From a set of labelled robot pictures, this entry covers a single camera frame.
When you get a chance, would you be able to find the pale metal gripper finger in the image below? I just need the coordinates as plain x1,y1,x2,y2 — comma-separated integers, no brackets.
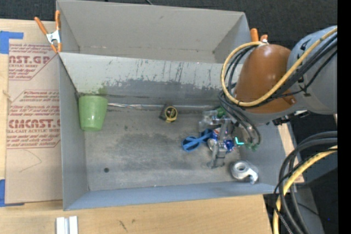
219,117,234,144
209,142,227,169

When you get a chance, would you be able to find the blue and red shiny packet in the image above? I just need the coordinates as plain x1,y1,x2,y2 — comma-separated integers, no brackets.
207,128,239,153

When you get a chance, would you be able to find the clear plastic bottle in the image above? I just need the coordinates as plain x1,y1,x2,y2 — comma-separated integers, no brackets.
198,106,229,133

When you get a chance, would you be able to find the grey metal bin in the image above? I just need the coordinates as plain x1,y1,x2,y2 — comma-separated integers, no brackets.
55,0,287,211

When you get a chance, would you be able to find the green plastic cup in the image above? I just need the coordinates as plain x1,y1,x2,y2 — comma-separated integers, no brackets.
78,94,109,132

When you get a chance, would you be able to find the brown cardboard board red print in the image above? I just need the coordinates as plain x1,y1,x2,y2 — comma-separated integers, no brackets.
0,18,64,206

